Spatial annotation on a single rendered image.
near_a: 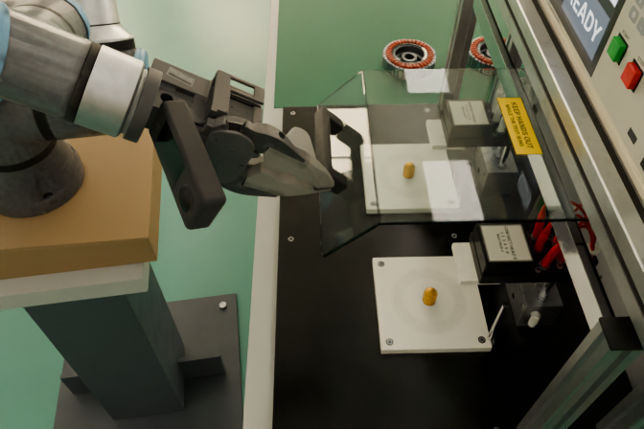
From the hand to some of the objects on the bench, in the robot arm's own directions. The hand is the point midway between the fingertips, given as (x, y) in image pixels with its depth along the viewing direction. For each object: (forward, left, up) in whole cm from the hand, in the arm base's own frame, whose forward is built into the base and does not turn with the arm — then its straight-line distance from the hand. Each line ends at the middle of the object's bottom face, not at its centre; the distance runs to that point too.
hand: (322, 187), depth 59 cm
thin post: (+25, -3, -27) cm, 37 cm away
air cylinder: (+31, +4, -27) cm, 41 cm away
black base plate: (+18, +14, -30) cm, 38 cm away
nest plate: (+17, +2, -28) cm, 32 cm away
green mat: (+35, +80, -31) cm, 93 cm away
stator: (+18, +61, -31) cm, 71 cm away
